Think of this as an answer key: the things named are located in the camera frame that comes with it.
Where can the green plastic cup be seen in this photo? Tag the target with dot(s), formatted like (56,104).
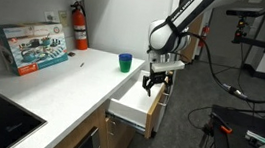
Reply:
(124,66)

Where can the white wrist camera block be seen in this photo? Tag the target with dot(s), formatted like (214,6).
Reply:
(168,66)

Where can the white and teal box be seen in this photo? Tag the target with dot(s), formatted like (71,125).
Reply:
(256,136)

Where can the white drawer with wooden front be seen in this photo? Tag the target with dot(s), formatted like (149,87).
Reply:
(136,101)

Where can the wooden door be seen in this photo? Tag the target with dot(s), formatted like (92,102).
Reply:
(198,24)

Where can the toy cookware set box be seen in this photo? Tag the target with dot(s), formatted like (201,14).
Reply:
(34,49)

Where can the white wall outlet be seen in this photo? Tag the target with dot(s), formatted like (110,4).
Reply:
(50,16)

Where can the tiny dark stick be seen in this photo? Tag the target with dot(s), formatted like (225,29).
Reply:
(82,64)

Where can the pale yellow wall sticker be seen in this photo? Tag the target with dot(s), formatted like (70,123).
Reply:
(63,18)

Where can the large red fire extinguisher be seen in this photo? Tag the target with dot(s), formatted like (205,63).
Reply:
(79,27)

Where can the wooden base cabinet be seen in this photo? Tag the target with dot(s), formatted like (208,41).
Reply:
(118,139)

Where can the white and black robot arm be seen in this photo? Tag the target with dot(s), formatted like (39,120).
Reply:
(167,37)

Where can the light grey cabinet unit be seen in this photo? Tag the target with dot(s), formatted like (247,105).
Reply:
(167,115)

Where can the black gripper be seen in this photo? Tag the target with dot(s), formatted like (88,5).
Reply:
(159,77)

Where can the blue plastic cup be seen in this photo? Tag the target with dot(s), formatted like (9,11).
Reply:
(125,57)

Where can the small dark brown object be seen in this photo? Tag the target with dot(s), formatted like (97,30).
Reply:
(71,54)

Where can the black stereo camera bar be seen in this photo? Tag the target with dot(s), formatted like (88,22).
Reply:
(243,11)

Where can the metal drawer slide rail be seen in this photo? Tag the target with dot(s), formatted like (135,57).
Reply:
(127,122)

